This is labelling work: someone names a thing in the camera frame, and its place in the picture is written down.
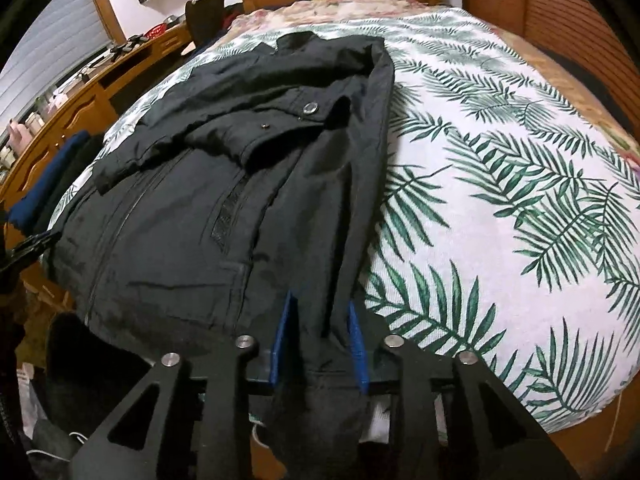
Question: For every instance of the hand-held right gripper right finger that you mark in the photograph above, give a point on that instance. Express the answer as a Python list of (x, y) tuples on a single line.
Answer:
[(357, 345)]

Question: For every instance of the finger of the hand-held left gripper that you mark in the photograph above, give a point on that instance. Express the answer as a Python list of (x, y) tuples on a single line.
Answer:
[(35, 247)]

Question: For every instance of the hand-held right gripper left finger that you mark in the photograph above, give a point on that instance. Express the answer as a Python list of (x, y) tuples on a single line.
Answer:
[(282, 340)]

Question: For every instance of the navy clothes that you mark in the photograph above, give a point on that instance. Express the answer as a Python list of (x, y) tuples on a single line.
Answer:
[(50, 180)]

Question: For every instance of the black jacket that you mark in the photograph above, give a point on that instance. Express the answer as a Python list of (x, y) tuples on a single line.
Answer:
[(200, 210)]

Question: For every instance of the pink bottle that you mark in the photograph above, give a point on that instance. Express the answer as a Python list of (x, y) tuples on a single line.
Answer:
[(19, 136)]

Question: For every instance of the dark cloth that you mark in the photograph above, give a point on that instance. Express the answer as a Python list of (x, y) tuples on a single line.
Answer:
[(95, 360)]

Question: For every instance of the wooden desk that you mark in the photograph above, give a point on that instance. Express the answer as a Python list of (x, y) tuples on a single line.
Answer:
[(85, 105)]

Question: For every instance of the grey window blind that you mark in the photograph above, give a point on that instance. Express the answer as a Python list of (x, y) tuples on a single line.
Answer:
[(50, 45)]

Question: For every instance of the leaf print blanket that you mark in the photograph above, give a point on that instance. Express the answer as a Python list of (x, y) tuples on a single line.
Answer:
[(500, 185)]

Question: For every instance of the red basket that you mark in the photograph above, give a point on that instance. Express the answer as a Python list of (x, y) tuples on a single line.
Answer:
[(156, 31)]

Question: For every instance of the grey metal pot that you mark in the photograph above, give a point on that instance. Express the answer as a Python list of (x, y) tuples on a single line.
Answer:
[(172, 19)]

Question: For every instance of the dark chair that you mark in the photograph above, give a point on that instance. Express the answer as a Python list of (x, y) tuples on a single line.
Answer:
[(205, 17)]

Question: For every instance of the floral blanket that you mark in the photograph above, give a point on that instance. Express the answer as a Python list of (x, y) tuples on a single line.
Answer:
[(350, 10)]

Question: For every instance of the wooden louvered wardrobe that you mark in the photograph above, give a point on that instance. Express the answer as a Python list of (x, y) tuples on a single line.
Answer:
[(560, 15)]

